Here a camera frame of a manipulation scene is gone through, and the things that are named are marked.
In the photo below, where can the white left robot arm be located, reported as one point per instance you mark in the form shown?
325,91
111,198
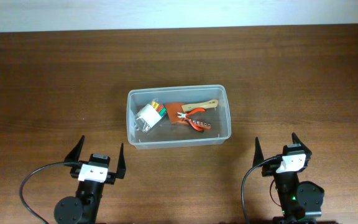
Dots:
69,209

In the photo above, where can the red scraper with wooden handle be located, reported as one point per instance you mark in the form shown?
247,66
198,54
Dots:
174,108

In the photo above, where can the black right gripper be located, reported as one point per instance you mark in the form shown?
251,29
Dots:
307,153

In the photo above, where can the orange socket rail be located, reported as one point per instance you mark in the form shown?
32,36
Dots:
205,125

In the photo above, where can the red handled pliers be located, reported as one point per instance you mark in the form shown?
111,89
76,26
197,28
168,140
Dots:
189,118

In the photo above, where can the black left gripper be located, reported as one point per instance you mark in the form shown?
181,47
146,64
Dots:
120,173

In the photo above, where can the clear case of coloured bits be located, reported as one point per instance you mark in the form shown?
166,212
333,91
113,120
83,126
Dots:
149,116

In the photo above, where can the clear plastic container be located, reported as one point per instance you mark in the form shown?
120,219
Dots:
166,134

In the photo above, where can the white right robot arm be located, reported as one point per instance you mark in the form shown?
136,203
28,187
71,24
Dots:
300,201

